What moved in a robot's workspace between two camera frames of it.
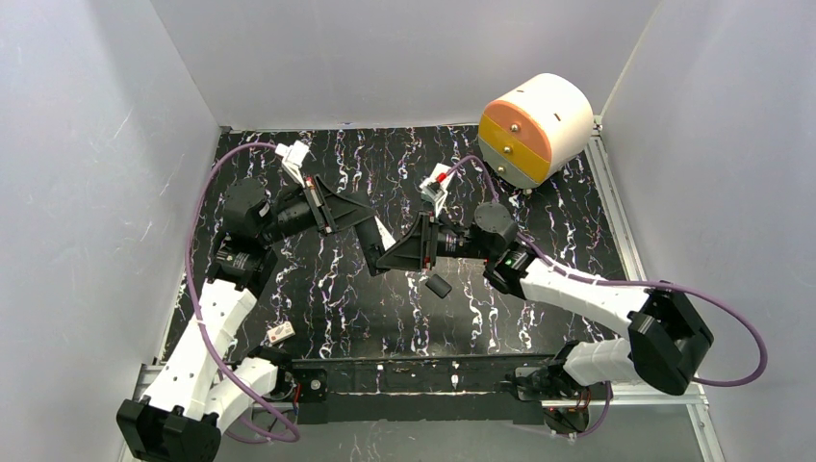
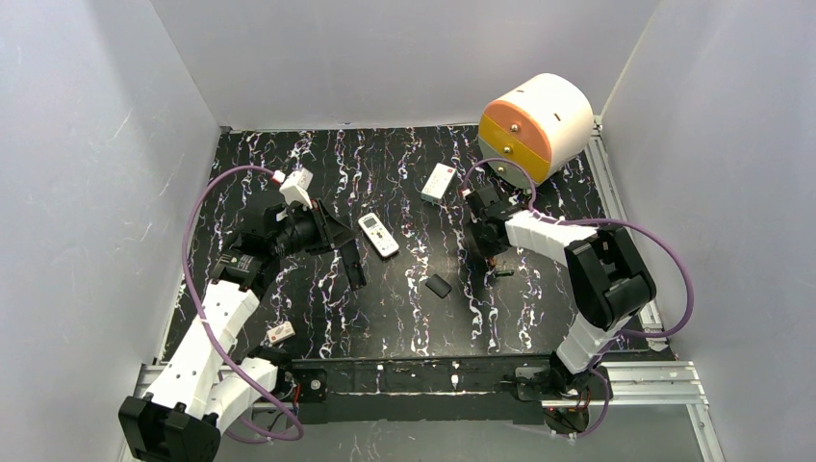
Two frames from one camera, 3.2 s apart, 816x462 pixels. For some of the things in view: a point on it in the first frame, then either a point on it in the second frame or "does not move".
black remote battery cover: x=440 y=287 does not move
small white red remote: x=281 y=333 does not move
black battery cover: x=374 y=241 to x=353 y=265
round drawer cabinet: x=534 y=129 does not move
